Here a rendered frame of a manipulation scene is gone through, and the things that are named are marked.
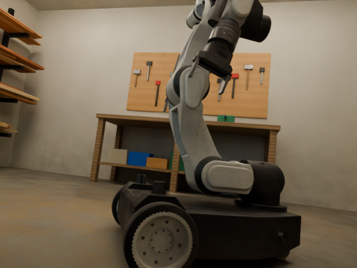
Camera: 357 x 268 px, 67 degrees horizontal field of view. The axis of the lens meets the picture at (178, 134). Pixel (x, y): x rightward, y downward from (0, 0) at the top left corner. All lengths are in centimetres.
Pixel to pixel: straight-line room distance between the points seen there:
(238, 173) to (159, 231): 40
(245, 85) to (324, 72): 101
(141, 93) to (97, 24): 144
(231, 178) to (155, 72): 323
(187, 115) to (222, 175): 25
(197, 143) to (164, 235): 38
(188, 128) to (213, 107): 278
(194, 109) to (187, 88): 8
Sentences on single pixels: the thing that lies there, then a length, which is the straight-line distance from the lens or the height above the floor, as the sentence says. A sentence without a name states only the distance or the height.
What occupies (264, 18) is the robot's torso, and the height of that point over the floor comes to 95.
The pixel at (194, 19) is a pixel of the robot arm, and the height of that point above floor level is 102.
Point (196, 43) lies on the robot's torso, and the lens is 109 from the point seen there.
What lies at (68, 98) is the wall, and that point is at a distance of 464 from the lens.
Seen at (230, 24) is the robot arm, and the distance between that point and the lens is 88.
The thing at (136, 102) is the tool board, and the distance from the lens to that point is 405.
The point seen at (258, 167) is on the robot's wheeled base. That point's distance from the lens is 111.
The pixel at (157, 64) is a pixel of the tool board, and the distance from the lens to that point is 413.
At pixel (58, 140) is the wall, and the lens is 460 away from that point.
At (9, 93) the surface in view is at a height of 102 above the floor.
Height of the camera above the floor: 30
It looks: 7 degrees up
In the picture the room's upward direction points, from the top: 6 degrees clockwise
